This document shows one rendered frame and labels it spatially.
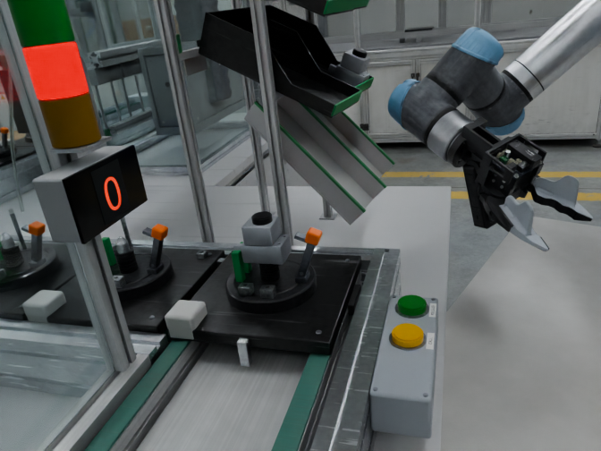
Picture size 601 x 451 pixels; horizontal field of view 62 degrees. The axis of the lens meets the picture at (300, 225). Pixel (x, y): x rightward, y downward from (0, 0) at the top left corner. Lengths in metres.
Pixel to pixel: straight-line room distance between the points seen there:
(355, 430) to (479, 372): 0.29
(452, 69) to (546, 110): 3.94
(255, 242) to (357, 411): 0.29
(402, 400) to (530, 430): 0.19
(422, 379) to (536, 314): 0.36
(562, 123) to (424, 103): 4.01
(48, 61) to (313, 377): 0.45
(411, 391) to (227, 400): 0.24
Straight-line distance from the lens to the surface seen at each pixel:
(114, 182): 0.60
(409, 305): 0.73
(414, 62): 4.68
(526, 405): 0.77
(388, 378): 0.63
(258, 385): 0.70
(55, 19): 0.56
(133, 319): 0.80
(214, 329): 0.73
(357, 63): 1.07
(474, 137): 0.81
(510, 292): 0.99
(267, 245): 0.73
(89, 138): 0.57
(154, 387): 0.70
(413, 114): 0.87
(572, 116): 4.85
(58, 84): 0.56
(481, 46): 0.89
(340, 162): 1.04
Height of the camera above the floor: 1.37
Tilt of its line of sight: 24 degrees down
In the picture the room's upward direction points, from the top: 6 degrees counter-clockwise
